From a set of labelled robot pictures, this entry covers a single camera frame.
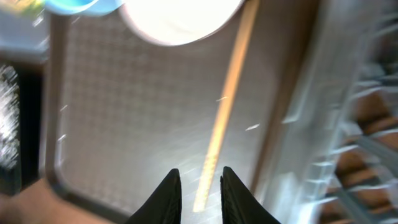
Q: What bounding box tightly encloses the black rectangular bin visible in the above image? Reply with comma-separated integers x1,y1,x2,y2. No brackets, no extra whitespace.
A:
1,60,43,196

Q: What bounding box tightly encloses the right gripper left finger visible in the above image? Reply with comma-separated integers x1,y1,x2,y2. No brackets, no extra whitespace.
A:
126,169,182,224

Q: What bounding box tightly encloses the grey dishwasher rack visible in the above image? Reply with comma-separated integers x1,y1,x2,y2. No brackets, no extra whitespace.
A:
262,1,397,223

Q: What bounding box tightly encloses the rice food waste pile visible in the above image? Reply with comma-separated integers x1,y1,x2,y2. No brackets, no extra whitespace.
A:
1,64,20,170

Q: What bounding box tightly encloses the brown plastic tray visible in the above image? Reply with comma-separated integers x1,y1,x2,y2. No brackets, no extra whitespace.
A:
40,1,320,223

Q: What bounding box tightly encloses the wooden chopstick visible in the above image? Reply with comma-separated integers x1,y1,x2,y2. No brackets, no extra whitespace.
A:
192,0,260,213

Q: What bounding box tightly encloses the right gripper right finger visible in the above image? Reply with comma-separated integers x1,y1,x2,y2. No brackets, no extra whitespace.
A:
220,166,280,224

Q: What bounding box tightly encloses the green orange snack wrapper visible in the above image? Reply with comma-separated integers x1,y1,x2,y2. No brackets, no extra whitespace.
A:
1,0,44,17

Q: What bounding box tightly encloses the clear plastic bin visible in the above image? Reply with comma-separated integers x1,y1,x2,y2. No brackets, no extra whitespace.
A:
1,11,50,63

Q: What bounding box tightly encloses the light blue bowl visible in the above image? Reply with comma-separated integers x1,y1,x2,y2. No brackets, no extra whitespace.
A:
44,0,123,16

